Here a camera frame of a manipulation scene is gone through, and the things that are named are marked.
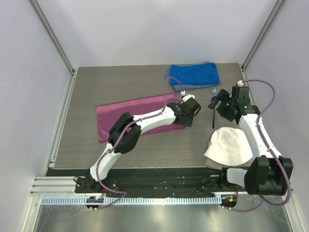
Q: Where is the magenta satin napkin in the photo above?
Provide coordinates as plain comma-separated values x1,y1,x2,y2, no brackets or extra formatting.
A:
95,92,186,144

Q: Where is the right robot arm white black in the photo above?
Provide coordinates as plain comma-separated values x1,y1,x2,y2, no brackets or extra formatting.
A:
208,85,294,196

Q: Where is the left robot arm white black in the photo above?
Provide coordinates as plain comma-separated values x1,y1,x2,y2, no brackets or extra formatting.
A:
84,94,201,193

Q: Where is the iridescent purple spoon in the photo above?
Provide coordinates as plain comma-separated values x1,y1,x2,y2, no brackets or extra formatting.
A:
211,93,217,129

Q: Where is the blue striped cloth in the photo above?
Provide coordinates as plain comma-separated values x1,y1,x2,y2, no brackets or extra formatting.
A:
165,67,221,91

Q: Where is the blue terry towel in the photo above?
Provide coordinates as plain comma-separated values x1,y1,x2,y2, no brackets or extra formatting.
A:
167,62,221,86

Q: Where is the white folded cloth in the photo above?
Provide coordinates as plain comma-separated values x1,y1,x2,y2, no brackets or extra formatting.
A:
204,127,253,170

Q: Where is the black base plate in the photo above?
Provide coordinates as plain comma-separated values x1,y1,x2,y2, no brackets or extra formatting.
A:
73,167,245,198

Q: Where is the aluminium frame post right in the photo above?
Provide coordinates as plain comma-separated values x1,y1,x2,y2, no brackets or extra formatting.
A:
241,0,286,72

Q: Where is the aluminium frame post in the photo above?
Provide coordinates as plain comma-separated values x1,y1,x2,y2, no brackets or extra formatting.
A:
241,0,286,72
28,0,75,74

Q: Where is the aluminium frame post left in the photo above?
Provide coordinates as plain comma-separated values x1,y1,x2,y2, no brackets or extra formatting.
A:
28,0,75,74

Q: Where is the white slotted cable duct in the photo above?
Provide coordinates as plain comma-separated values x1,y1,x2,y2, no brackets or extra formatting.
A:
41,195,222,205

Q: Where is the aluminium front rail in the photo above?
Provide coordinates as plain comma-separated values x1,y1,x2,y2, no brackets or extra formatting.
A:
31,174,245,198

